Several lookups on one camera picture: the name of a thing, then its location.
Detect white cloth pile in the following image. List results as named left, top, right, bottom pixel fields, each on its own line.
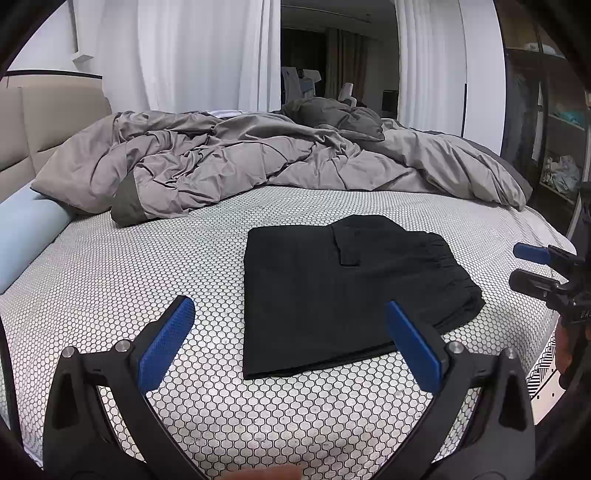
left=541, top=154, right=581, bottom=192

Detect white grey equipment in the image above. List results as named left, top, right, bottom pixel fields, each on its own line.
left=281, top=66, right=321, bottom=100

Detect person's left hand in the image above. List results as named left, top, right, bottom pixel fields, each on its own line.
left=222, top=465, right=305, bottom=480

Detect beige padded headboard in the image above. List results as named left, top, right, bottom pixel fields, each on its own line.
left=0, top=71, right=114, bottom=204

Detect black pants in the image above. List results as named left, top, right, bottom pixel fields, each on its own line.
left=242, top=215, right=485, bottom=380

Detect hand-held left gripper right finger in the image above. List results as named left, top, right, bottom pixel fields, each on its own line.
left=383, top=300, right=536, bottom=480

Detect dark open shelf unit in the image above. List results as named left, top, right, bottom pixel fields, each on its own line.
left=496, top=0, right=591, bottom=241

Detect person's right hand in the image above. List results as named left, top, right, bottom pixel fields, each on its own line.
left=555, top=319, right=575, bottom=376

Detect light blue pillow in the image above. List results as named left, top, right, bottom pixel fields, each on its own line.
left=0, top=191, right=77, bottom=296

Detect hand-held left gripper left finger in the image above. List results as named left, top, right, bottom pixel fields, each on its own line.
left=41, top=295, right=204, bottom=480

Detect narrow white curtain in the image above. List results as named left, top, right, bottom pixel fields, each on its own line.
left=394, top=0, right=469, bottom=137

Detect honeycomb patterned mattress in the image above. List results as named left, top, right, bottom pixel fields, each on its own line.
left=0, top=182, right=578, bottom=480

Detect wide white curtain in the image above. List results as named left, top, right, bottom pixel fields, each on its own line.
left=99, top=0, right=282, bottom=114

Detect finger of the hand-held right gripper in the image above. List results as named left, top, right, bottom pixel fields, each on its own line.
left=509, top=270, right=566, bottom=302
left=513, top=243, right=575, bottom=272

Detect brown curtain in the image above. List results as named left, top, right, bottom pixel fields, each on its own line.
left=323, top=28, right=368, bottom=100

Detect teal cloth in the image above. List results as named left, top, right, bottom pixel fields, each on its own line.
left=551, top=104, right=585, bottom=125

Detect grey duvet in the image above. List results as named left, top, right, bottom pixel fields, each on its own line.
left=30, top=97, right=534, bottom=228

